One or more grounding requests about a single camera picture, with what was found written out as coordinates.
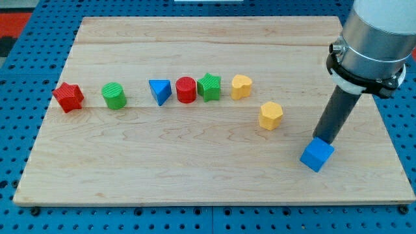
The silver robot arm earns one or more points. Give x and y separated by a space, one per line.
370 52

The blue cube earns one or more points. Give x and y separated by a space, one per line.
316 153

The green star block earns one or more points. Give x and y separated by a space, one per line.
209 87

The red cylinder block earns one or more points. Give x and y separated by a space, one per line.
186 89

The yellow heart block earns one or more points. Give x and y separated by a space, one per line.
241 86

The blue triangle block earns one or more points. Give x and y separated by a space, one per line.
160 90

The wooden board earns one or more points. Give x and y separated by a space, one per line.
206 153

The yellow hexagon block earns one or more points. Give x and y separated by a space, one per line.
270 115

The green cylinder block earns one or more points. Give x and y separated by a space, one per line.
114 96

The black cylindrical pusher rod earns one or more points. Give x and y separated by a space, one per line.
335 114

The red star block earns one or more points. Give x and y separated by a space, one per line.
69 97

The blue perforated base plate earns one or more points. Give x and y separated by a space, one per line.
36 37

